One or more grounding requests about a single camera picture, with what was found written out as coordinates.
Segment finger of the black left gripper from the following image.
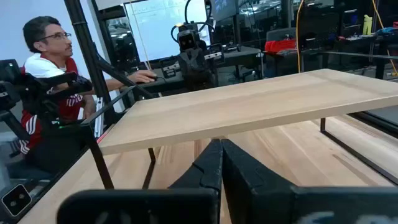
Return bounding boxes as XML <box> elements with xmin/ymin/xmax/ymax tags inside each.
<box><xmin>196</xmin><ymin>49</ymin><xmax>216</xmax><ymax>90</ymax></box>
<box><xmin>179</xmin><ymin>51</ymin><xmax>198</xmax><ymax>91</ymax></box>

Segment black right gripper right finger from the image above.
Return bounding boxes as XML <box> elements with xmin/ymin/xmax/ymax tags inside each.
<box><xmin>221</xmin><ymin>138</ymin><xmax>398</xmax><ymax>224</ymax></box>

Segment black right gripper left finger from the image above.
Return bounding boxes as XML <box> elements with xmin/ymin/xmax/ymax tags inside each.
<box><xmin>57</xmin><ymin>138</ymin><xmax>223</xmax><ymax>224</ymax></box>

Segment grey desk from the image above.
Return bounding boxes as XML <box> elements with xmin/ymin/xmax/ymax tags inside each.
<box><xmin>119</xmin><ymin>45</ymin><xmax>262</xmax><ymax>94</ymax></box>

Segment computer monitor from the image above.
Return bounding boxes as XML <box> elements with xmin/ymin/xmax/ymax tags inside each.
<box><xmin>123</xmin><ymin>0</ymin><xmax>213</xmax><ymax>63</ymax></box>

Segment red item on bench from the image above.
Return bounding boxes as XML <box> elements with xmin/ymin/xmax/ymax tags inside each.
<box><xmin>264</xmin><ymin>39</ymin><xmax>297</xmax><ymax>54</ymax></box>

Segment person's eyeglasses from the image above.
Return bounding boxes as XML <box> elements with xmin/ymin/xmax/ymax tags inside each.
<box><xmin>37</xmin><ymin>32</ymin><xmax>73</xmax><ymax>43</ymax></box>

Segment person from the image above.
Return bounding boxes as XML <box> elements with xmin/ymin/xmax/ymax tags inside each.
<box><xmin>9</xmin><ymin>15</ymin><xmax>158</xmax><ymax>175</ymax></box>

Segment yellow-green bottle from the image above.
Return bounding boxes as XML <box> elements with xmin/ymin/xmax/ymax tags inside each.
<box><xmin>362</xmin><ymin>14</ymin><xmax>373</xmax><ymax>36</ymax></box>

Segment dark workbench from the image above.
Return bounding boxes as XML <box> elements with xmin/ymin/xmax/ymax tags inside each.
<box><xmin>320</xmin><ymin>29</ymin><xmax>398</xmax><ymax>80</ymax></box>

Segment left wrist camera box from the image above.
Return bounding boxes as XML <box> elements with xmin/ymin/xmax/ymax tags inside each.
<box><xmin>177</xmin><ymin>29</ymin><xmax>200</xmax><ymax>52</ymax></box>

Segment dark wall display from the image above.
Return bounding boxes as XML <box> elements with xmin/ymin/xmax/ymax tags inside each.
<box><xmin>211</xmin><ymin>0</ymin><xmax>240</xmax><ymax>21</ymax></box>

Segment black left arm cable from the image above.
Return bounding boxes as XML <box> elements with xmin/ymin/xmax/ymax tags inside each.
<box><xmin>170</xmin><ymin>0</ymin><xmax>216</xmax><ymax>43</ymax></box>

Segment wooden shelf with black frame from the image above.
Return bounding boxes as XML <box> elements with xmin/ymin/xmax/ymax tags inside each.
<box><xmin>81</xmin><ymin>68</ymin><xmax>398</xmax><ymax>191</ymax></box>

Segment yellow cable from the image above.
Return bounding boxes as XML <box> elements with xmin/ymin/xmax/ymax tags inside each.
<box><xmin>371</xmin><ymin>0</ymin><xmax>398</xmax><ymax>77</ymax></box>
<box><xmin>294</xmin><ymin>0</ymin><xmax>305</xmax><ymax>74</ymax></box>

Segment silver aluminium bracket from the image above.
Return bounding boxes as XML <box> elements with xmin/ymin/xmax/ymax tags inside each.
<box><xmin>94</xmin><ymin>96</ymin><xmax>106</xmax><ymax>138</ymax></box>

